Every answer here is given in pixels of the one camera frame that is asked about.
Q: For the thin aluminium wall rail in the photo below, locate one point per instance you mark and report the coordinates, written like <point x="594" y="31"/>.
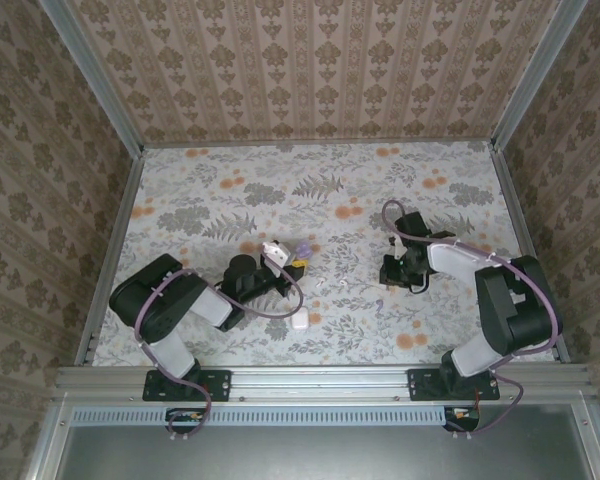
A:
<point x="320" y="144"/>

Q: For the floral patterned table cover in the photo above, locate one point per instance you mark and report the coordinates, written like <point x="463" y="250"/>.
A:
<point x="280" y="200"/>

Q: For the aluminium corner post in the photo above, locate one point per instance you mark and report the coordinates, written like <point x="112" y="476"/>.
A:
<point x="95" y="85"/>
<point x="535" y="75"/>

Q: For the black connector box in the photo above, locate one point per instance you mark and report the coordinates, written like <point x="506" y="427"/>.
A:
<point x="462" y="417"/>
<point x="185" y="419"/>

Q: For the lilac earbud charging case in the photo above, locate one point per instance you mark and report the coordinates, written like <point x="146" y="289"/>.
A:
<point x="304" y="249"/>

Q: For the aluminium side rail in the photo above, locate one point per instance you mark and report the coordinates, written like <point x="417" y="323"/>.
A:
<point x="112" y="250"/>
<point x="517" y="210"/>

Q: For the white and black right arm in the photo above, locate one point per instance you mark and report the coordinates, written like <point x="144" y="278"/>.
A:
<point x="510" y="310"/>

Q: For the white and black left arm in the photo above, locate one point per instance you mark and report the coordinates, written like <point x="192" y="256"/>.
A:
<point x="155" y="300"/>

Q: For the long aluminium base rail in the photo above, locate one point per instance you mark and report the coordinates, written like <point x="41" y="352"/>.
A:
<point x="320" y="385"/>

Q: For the white earbud charging case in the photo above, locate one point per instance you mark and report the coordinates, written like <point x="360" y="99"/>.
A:
<point x="299" y="320"/>

